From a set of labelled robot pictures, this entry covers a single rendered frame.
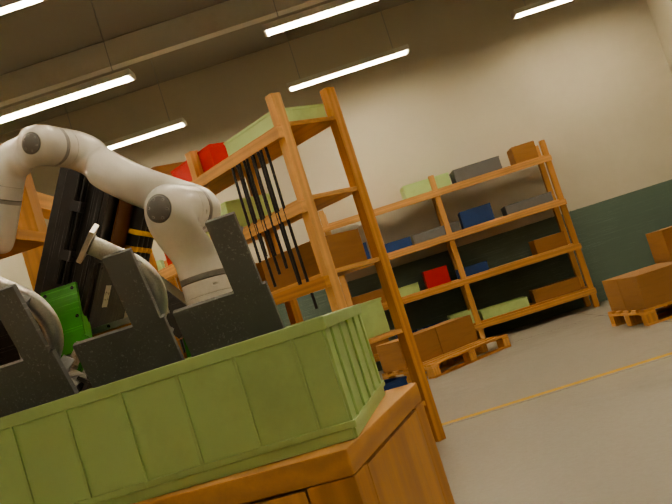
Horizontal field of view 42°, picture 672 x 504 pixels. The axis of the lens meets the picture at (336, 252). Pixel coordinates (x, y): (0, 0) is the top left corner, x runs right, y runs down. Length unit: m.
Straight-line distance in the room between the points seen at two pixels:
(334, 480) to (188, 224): 0.99
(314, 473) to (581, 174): 10.92
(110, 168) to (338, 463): 1.22
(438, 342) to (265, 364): 8.30
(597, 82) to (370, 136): 3.10
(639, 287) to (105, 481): 6.98
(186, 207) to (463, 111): 9.97
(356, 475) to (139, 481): 0.32
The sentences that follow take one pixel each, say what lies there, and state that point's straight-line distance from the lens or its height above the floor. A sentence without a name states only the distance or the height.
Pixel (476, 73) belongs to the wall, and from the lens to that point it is 11.98.
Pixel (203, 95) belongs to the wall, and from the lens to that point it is 12.07.
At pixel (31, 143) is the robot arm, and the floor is 1.56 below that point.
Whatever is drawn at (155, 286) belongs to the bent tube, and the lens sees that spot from 1.36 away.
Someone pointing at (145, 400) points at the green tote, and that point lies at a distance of 1.25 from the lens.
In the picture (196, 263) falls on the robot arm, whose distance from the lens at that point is 2.03.
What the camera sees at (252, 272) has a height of 1.05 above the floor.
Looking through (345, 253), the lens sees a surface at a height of 1.27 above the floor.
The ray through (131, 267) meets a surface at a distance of 1.32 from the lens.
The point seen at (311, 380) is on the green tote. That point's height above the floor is 0.88.
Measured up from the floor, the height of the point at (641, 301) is 0.22.
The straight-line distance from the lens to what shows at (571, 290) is 11.26.
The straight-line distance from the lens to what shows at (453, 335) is 9.63.
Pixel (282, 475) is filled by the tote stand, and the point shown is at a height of 0.78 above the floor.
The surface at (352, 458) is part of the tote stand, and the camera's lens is 1.15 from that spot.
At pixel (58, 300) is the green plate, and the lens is 2.69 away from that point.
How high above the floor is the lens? 0.96
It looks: 4 degrees up
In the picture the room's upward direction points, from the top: 18 degrees counter-clockwise
